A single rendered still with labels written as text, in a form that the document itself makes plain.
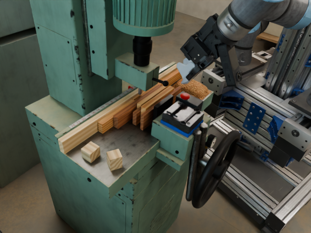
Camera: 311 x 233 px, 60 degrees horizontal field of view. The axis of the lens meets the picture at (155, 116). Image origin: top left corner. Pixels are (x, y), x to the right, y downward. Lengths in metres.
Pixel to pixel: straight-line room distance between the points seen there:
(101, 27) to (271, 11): 0.47
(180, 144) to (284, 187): 1.12
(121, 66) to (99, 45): 0.10
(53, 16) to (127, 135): 0.44
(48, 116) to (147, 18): 0.58
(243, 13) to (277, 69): 0.95
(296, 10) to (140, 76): 0.46
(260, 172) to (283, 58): 0.72
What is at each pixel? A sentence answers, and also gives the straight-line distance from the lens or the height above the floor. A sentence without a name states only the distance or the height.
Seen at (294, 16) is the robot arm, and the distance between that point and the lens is 0.68.
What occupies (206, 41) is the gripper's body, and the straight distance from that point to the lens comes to 0.70.
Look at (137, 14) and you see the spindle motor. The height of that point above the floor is 1.26.
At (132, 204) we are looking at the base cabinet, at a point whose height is 0.69.
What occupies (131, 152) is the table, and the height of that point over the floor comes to 0.90.
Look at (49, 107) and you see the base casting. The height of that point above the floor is 0.80.
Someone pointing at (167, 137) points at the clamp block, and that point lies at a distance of 0.82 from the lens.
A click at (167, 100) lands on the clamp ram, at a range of 0.86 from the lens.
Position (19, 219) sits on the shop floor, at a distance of 1.82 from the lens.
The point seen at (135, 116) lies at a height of 0.94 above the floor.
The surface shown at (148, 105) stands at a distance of 0.87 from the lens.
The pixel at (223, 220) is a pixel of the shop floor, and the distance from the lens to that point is 1.80.
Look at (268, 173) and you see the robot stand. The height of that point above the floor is 0.21.
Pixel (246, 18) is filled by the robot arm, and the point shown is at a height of 1.31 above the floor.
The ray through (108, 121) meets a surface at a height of 0.94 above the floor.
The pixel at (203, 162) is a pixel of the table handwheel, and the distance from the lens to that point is 0.92.
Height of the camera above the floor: 1.50
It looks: 40 degrees down
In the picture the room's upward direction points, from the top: 6 degrees clockwise
